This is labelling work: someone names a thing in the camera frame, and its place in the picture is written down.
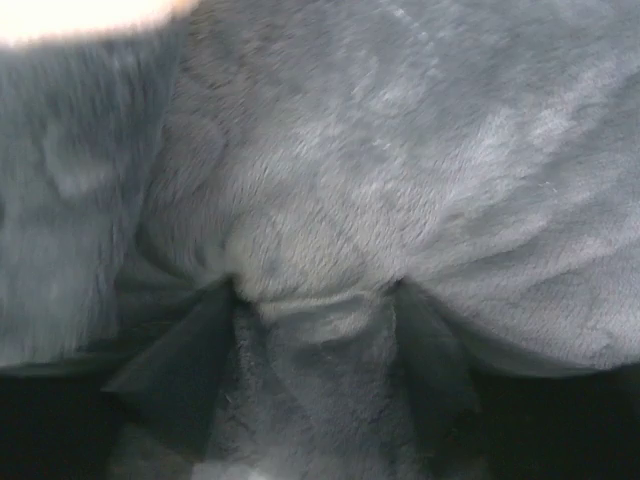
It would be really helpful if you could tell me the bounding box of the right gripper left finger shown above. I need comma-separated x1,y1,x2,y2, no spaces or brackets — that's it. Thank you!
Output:
1,285,235,479

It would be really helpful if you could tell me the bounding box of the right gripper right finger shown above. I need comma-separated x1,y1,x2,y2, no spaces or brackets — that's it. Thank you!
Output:
393,281,639,479

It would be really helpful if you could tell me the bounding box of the grey pillowcase with cream ruffle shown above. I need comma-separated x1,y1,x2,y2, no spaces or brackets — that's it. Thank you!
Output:
1,1,639,479

